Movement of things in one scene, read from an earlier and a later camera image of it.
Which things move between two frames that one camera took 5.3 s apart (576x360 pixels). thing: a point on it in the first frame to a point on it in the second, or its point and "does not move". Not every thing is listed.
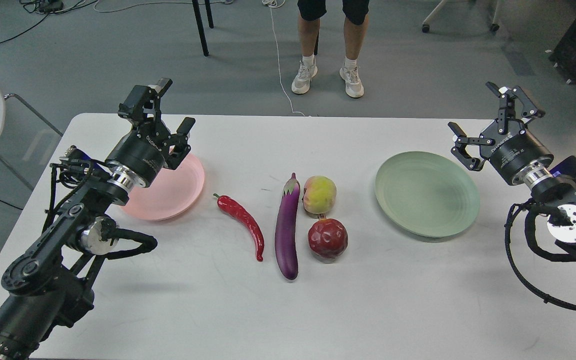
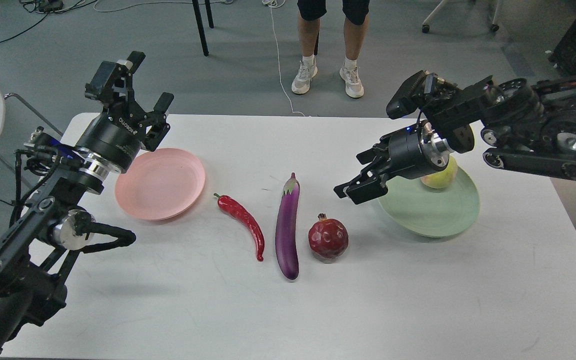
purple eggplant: (287, 228) does not move
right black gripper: (506, 144) to (413, 152)
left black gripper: (150, 148) to (114, 138)
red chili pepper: (236, 210) does not move
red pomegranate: (328, 238) does not move
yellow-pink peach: (319, 194) to (443, 178)
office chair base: (425, 27) does not move
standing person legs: (310, 12) does not move
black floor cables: (46, 7) does not move
